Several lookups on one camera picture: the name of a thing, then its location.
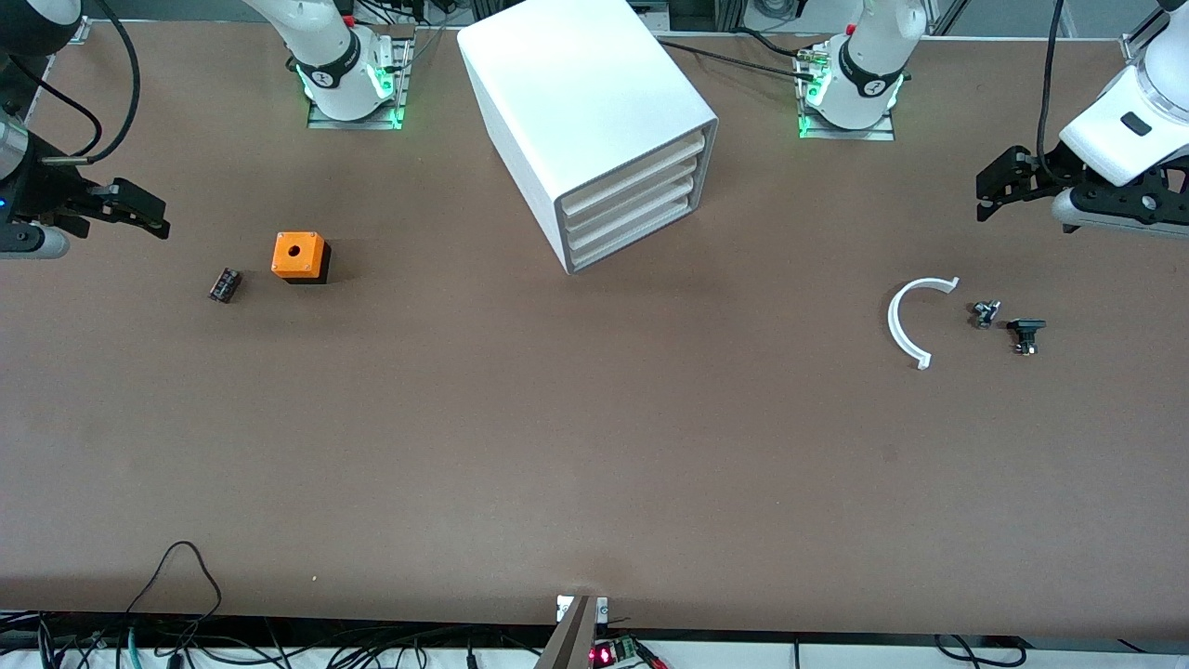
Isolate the black clamp part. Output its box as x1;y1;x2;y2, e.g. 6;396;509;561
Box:
1007;318;1048;358

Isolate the orange box with hole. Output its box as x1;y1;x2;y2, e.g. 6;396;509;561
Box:
271;231;332;285

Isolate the white curved plastic arc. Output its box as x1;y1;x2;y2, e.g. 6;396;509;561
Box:
887;276;960;371

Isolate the circuit board with red LED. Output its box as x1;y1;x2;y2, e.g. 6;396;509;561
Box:
589;635;668;669

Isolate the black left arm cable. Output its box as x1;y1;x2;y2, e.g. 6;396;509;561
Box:
1037;0;1066;182

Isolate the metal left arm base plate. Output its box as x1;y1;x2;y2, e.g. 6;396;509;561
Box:
795;45;898;143

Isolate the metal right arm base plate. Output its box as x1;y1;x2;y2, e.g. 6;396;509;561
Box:
307;35;414;131

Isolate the black cable on table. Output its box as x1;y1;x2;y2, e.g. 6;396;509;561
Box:
653;28;830;77

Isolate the looped black cable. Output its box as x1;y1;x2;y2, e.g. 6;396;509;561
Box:
124;541;224;642

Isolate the black cable under table edge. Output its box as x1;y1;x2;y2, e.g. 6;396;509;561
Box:
933;634;1030;669

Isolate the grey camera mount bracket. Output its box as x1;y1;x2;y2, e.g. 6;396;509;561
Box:
533;595;610;669

